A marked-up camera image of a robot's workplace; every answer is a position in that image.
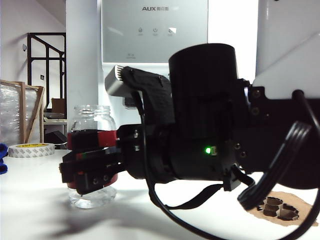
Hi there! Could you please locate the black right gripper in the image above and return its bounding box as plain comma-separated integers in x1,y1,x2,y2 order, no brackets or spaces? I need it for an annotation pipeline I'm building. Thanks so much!
59,122,176,196

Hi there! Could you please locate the glass bottle with red bands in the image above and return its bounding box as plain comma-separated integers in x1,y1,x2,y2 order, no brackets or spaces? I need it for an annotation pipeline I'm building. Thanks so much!
66,104,118,210

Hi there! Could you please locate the dark grey dispenser tap lever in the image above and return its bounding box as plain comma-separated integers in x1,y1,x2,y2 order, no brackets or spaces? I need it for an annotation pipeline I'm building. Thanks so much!
123,96,138,111

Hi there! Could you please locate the white AUX water dispenser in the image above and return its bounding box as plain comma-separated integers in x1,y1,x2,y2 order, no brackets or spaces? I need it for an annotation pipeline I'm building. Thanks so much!
97,0,210,128

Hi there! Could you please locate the white low table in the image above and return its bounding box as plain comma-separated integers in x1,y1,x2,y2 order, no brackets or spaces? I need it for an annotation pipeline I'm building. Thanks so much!
43,117,68,125

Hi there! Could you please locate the white double-sided tape roll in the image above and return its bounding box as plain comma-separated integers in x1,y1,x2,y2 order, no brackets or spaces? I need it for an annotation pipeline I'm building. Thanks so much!
8,143,56,159

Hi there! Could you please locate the brown cardboard box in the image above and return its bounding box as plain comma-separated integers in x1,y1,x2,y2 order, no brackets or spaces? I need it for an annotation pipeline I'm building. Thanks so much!
51,97,67,112

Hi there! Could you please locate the blue cloth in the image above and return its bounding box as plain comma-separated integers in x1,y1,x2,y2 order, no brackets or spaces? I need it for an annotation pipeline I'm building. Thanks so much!
0,142,9,175

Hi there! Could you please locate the black metal stair railing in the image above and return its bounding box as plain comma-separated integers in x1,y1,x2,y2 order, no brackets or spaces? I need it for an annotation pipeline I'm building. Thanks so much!
26,32,67,111

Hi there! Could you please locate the jagged black charred piece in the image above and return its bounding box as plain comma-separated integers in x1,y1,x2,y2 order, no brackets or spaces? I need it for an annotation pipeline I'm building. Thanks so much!
276,202,300,222

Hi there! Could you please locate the wooden frame with plastic wrap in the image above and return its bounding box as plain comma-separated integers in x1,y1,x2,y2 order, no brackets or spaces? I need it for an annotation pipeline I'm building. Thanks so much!
0,79,46,147

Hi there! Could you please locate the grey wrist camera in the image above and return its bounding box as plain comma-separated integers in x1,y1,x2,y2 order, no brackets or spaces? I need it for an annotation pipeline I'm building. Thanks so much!
104,64,131,97

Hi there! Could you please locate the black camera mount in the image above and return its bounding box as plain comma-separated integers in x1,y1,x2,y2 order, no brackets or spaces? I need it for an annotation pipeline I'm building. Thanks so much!
119,66,176,125

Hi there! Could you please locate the black strap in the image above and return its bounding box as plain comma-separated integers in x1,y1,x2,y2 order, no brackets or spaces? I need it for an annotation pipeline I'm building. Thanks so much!
163,183,225,210

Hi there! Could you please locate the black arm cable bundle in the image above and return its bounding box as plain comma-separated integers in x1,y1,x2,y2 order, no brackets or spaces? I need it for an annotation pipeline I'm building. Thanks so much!
236,89,320,211

